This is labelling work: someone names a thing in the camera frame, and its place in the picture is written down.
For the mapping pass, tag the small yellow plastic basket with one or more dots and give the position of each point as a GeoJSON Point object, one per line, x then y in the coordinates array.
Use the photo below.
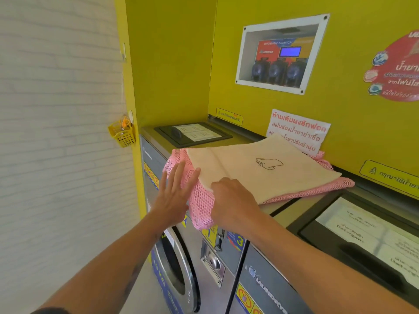
{"type": "Point", "coordinates": [122, 134]}

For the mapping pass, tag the white notice with red letters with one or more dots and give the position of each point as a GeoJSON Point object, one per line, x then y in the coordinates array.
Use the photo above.
{"type": "Point", "coordinates": [301, 127]}

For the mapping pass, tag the stainless steel washing machine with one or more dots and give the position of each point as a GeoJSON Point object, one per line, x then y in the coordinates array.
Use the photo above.
{"type": "Point", "coordinates": [294, 291]}
{"type": "Point", "coordinates": [196, 251]}

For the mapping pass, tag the person's left forearm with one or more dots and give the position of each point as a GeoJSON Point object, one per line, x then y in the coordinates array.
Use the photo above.
{"type": "Point", "coordinates": [108, 271]}

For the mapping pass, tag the person's right forearm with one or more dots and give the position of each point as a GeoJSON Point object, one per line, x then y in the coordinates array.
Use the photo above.
{"type": "Point", "coordinates": [327, 274]}

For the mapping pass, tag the orange scissors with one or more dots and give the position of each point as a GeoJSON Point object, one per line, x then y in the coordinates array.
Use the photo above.
{"type": "Point", "coordinates": [125, 122]}

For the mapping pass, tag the pink mesh laundry bag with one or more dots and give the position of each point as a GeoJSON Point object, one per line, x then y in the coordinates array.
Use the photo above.
{"type": "Point", "coordinates": [203, 206]}

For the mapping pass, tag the cream cloth bag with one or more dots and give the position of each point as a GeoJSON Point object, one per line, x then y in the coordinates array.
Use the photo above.
{"type": "Point", "coordinates": [262, 166]}

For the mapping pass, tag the white framed dispenser window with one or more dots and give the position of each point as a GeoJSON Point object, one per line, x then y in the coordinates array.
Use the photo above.
{"type": "Point", "coordinates": [281, 55]}

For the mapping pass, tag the person's right hand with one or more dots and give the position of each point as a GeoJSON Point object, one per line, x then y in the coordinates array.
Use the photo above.
{"type": "Point", "coordinates": [234, 202]}

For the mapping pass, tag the round red sticker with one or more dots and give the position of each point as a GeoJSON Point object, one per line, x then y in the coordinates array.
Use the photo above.
{"type": "Point", "coordinates": [397, 68]}

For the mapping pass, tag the small yellow warning label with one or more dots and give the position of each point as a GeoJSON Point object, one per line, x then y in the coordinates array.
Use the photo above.
{"type": "Point", "coordinates": [389, 178]}
{"type": "Point", "coordinates": [229, 116]}

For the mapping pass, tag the person's left hand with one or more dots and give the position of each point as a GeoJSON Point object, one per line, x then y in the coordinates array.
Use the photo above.
{"type": "Point", "coordinates": [172, 199]}

